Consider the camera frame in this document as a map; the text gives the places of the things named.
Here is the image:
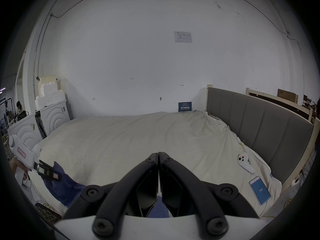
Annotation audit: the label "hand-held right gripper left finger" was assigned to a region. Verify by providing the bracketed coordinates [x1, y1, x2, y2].
[62, 152, 159, 238]

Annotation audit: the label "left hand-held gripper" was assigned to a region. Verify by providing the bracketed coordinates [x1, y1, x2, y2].
[8, 134, 62, 187]

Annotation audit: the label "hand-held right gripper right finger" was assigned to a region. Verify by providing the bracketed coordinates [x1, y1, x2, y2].
[159, 151, 260, 238]

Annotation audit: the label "dark blue garment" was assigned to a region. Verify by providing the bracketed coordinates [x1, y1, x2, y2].
[41, 161, 173, 218]

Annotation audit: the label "person's left hand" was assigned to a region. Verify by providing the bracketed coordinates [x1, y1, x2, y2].
[10, 158, 31, 182]

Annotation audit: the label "white washing machine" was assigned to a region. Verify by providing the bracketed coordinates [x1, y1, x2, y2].
[34, 75, 73, 137]
[6, 113, 43, 150]

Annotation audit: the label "white hand controller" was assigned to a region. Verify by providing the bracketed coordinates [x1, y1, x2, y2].
[237, 153, 255, 174]

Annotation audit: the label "bed with beige sheet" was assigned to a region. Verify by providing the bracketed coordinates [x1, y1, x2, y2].
[25, 110, 283, 220]

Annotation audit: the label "phone with blue screen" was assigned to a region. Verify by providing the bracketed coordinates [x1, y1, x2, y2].
[248, 176, 272, 206]

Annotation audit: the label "small dark blue sign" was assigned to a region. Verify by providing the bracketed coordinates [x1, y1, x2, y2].
[178, 101, 193, 113]

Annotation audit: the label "grey padded headboard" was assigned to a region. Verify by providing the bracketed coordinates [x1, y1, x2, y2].
[206, 84, 315, 191]

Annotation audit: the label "brown carton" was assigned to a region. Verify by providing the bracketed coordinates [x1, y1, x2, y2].
[277, 88, 299, 106]

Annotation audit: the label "white paper sheet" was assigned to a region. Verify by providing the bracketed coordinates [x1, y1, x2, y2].
[173, 31, 193, 44]

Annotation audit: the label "wooden bed frame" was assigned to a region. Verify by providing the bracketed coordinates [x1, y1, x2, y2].
[246, 87, 320, 144]

